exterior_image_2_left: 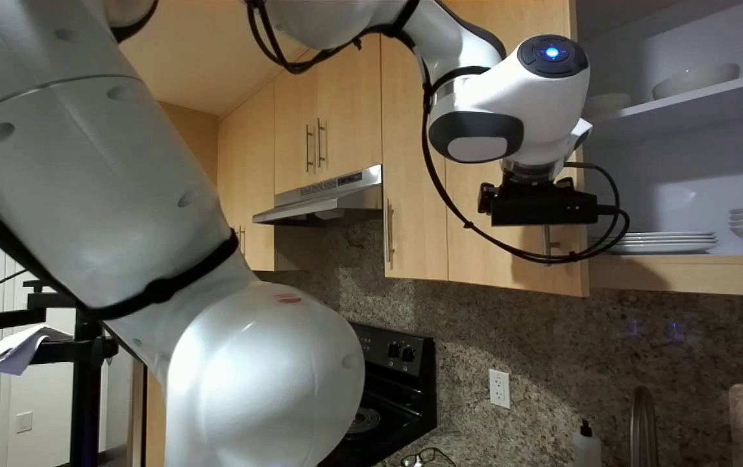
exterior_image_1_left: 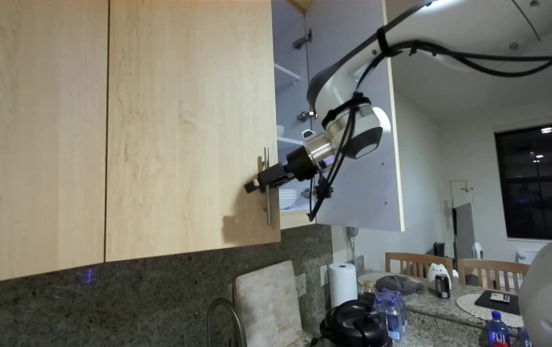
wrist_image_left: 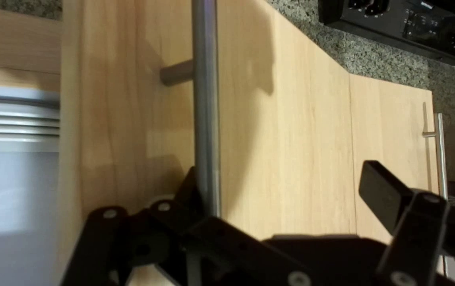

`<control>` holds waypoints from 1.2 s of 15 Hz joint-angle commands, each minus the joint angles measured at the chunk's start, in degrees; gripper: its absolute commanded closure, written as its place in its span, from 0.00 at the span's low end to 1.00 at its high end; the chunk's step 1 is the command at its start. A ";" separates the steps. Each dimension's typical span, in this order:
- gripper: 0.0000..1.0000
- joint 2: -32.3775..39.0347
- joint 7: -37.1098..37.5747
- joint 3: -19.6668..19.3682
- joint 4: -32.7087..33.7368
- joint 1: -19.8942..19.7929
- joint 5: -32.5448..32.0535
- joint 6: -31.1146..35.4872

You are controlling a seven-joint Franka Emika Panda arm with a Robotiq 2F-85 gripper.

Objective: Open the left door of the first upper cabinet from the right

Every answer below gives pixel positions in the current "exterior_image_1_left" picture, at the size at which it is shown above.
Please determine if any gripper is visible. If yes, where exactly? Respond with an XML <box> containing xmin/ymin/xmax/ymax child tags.
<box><xmin>244</xmin><ymin>145</ymin><xmax>320</xmax><ymax>194</ymax></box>

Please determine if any silver cabinet door handle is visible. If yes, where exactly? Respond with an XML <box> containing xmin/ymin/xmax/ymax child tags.
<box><xmin>258</xmin><ymin>147</ymin><xmax>272</xmax><ymax>226</ymax></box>

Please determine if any wooden upper cabinet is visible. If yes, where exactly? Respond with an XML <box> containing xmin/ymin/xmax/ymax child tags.
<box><xmin>105</xmin><ymin>0</ymin><xmax>405</xmax><ymax>264</ymax></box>

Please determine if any closed wooden cabinet door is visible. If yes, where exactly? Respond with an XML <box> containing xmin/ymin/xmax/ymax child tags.
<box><xmin>105</xmin><ymin>0</ymin><xmax>282</xmax><ymax>264</ymax></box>

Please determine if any open cabinet door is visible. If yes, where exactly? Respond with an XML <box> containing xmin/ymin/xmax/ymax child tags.
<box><xmin>305</xmin><ymin>0</ymin><xmax>405</xmax><ymax>233</ymax></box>

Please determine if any stack of white bowls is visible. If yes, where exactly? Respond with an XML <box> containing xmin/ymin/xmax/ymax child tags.
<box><xmin>279</xmin><ymin>188</ymin><xmax>300</xmax><ymax>211</ymax></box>

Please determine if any wooden cutting board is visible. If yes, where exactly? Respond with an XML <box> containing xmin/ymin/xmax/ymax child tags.
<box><xmin>233</xmin><ymin>260</ymin><xmax>304</xmax><ymax>347</ymax></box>

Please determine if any paper towel roll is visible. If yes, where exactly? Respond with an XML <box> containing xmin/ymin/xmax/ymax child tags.
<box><xmin>329</xmin><ymin>263</ymin><xmax>359</xmax><ymax>308</ymax></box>

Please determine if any round woven placemat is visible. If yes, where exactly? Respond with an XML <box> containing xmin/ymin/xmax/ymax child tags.
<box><xmin>457</xmin><ymin>293</ymin><xmax>525</xmax><ymax>329</ymax></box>
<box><xmin>357</xmin><ymin>272</ymin><xmax>388</xmax><ymax>287</ymax></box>

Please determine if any silver kitchen tap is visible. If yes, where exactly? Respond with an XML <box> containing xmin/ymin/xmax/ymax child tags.
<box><xmin>206</xmin><ymin>297</ymin><xmax>248</xmax><ymax>347</ymax></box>

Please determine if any black pressure cooker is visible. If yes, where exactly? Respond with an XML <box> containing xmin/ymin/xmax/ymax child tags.
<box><xmin>318</xmin><ymin>299</ymin><xmax>394</xmax><ymax>347</ymax></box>

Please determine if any grey cloth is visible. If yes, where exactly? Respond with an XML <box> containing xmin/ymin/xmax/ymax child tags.
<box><xmin>376</xmin><ymin>274</ymin><xmax>425</xmax><ymax>295</ymax></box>

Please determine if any wooden chair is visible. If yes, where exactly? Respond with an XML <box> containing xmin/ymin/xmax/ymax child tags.
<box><xmin>385</xmin><ymin>252</ymin><xmax>455</xmax><ymax>281</ymax></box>
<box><xmin>458</xmin><ymin>258</ymin><xmax>530</xmax><ymax>293</ymax></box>

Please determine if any pack of water bottles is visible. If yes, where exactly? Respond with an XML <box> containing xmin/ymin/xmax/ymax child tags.
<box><xmin>373</xmin><ymin>289</ymin><xmax>408</xmax><ymax>344</ymax></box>

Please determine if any white cat-shaped appliance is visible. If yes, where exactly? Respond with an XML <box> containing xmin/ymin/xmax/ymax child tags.
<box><xmin>426</xmin><ymin>263</ymin><xmax>453</xmax><ymax>300</ymax></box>

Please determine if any black mat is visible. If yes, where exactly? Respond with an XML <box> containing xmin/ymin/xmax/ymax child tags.
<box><xmin>474</xmin><ymin>290</ymin><xmax>522</xmax><ymax>316</ymax></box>

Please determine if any window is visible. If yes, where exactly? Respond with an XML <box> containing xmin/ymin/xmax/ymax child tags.
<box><xmin>494</xmin><ymin>119</ymin><xmax>552</xmax><ymax>241</ymax></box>

